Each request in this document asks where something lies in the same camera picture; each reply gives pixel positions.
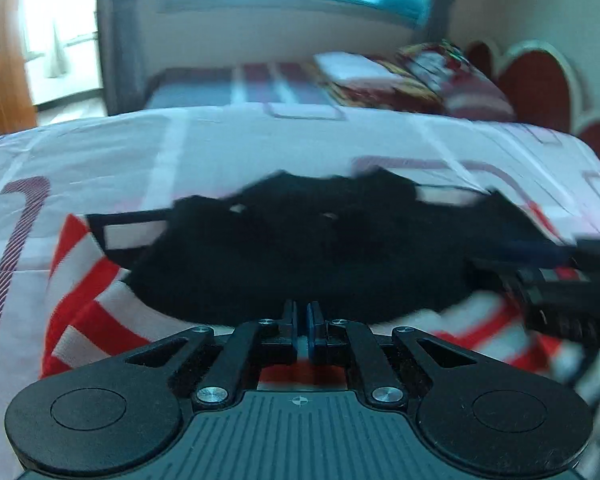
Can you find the bed with patterned sheet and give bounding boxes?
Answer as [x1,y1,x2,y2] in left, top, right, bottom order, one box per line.
[0,101,600,480]

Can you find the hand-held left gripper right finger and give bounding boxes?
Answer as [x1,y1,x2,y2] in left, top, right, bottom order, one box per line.
[307,300,482,408]

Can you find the red scalloped headboard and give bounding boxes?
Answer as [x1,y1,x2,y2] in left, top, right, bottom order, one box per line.
[462,39,600,177]

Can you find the sheer white curtain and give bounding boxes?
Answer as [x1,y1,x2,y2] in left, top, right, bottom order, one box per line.
[40,0,83,78]

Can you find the brown wooden door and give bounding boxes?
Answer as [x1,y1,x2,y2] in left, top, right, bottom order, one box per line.
[0,0,39,142]

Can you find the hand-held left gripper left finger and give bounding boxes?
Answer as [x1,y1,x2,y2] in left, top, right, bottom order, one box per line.
[125,300,299,409]

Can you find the striped cartoon knit sweater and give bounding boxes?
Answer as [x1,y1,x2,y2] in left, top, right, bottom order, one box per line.
[39,167,600,397]

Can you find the striped red pillow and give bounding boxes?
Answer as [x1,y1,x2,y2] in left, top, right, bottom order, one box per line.
[396,40,517,122]

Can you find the folded red patterned blanket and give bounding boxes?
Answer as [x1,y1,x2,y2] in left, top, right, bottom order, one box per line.
[325,60,448,112]

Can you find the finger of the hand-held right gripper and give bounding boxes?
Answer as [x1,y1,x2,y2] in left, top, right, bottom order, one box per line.
[497,237,600,267]

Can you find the bed with striped sheet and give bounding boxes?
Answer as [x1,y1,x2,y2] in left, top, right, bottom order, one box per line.
[144,60,517,122]

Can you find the teal quilt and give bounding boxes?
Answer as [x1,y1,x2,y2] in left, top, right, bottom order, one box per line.
[341,0,427,18]

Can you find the folded white cloth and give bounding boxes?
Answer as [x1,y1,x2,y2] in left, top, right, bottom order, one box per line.
[314,51,397,82]

